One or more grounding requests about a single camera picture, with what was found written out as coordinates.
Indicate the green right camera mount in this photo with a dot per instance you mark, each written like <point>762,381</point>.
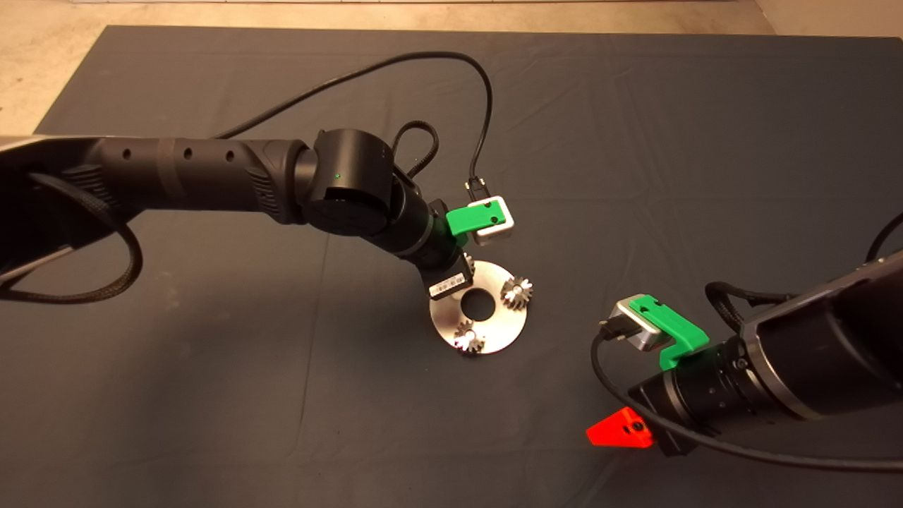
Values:
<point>670,321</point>

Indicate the silver camera box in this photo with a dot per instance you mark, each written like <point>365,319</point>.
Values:
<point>497,233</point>
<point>638,328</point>

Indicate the round metal carrier plate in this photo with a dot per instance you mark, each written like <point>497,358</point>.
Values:
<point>504,331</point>

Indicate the dark grey table cloth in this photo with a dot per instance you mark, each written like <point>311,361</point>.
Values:
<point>635,106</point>

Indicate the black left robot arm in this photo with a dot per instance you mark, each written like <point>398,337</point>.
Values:
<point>197,169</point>

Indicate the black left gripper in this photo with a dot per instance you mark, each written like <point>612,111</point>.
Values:
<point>441,254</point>

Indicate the silver left camera box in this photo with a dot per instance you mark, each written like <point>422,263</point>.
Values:
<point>497,233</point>

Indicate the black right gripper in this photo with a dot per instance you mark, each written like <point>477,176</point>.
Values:
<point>705,395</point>

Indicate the green left camera mount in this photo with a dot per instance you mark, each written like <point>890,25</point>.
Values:
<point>469,219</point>

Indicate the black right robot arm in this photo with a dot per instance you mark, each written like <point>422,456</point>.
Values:
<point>832,353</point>

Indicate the silver right camera box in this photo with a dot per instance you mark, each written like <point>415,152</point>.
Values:
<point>638,328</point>

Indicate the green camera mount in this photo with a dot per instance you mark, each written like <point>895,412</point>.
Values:
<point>670,321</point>
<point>469,219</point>

